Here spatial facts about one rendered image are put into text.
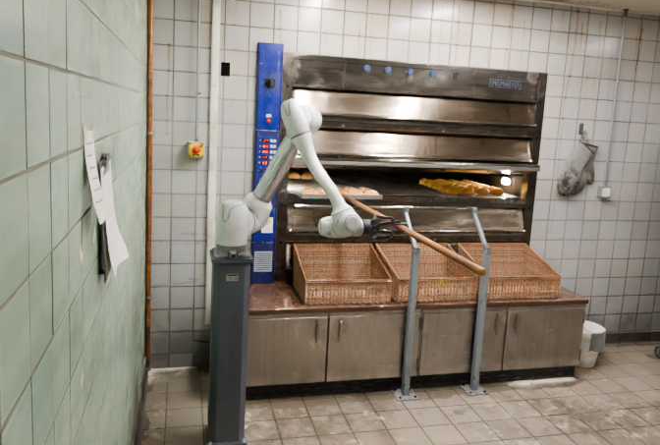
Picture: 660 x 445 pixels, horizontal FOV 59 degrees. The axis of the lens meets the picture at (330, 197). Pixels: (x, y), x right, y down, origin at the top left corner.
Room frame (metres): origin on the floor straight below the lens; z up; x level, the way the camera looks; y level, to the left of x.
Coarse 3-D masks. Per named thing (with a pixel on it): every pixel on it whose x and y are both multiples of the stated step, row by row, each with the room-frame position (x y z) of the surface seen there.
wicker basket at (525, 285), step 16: (464, 256) 4.03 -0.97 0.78; (480, 256) 4.16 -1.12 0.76; (496, 256) 4.19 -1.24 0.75; (512, 256) 4.22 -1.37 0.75; (528, 256) 4.19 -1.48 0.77; (496, 272) 4.15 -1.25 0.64; (512, 272) 4.18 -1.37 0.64; (496, 288) 3.71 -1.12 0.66; (512, 288) 3.74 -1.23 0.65; (528, 288) 3.77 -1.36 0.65; (544, 288) 3.80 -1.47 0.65
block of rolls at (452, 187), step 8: (424, 184) 4.76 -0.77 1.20; (432, 184) 4.66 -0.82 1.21; (440, 184) 4.52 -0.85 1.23; (448, 184) 4.64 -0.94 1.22; (456, 184) 4.56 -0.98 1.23; (464, 184) 4.66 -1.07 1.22; (472, 184) 4.77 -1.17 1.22; (480, 184) 4.69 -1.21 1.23; (448, 192) 4.33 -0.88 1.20; (456, 192) 4.33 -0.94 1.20; (464, 192) 4.35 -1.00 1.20; (472, 192) 4.36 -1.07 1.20; (480, 192) 4.39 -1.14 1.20; (488, 192) 4.40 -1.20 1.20; (496, 192) 4.42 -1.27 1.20
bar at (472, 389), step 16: (304, 208) 3.51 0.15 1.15; (320, 208) 3.53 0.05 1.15; (384, 208) 3.63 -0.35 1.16; (400, 208) 3.66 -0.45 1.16; (416, 208) 3.68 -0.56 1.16; (432, 208) 3.71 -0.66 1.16; (448, 208) 3.74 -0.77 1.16; (464, 208) 3.77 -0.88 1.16; (416, 256) 3.45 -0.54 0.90; (416, 272) 3.45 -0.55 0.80; (416, 288) 3.45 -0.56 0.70; (480, 288) 3.58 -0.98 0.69; (480, 304) 3.56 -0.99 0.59; (480, 320) 3.57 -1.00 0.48; (480, 336) 3.57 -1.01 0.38; (480, 352) 3.57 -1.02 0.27; (464, 384) 3.64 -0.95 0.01; (400, 400) 3.38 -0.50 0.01
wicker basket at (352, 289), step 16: (304, 256) 3.83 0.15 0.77; (320, 256) 3.85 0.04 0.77; (336, 256) 3.88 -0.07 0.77; (352, 256) 3.91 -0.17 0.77; (368, 256) 3.94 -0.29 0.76; (304, 272) 3.80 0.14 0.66; (320, 272) 3.83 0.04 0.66; (336, 272) 3.85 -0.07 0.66; (352, 272) 3.88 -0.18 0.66; (368, 272) 3.91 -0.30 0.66; (384, 272) 3.63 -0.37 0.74; (304, 288) 3.39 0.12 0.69; (320, 288) 3.41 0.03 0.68; (336, 288) 3.43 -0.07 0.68; (352, 288) 3.45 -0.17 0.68; (368, 288) 3.48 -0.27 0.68; (384, 288) 3.51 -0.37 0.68; (304, 304) 3.39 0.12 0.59; (320, 304) 3.41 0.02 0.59; (336, 304) 3.43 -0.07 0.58
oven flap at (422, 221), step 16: (288, 208) 3.88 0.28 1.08; (480, 208) 4.25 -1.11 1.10; (496, 208) 4.28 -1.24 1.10; (512, 208) 4.31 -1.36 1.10; (288, 224) 3.84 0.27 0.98; (304, 224) 3.87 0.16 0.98; (416, 224) 4.08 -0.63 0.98; (432, 224) 4.11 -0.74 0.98; (448, 224) 4.14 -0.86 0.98; (464, 224) 4.17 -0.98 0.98; (480, 224) 4.21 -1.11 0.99; (496, 224) 4.24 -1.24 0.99; (512, 224) 4.27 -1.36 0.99
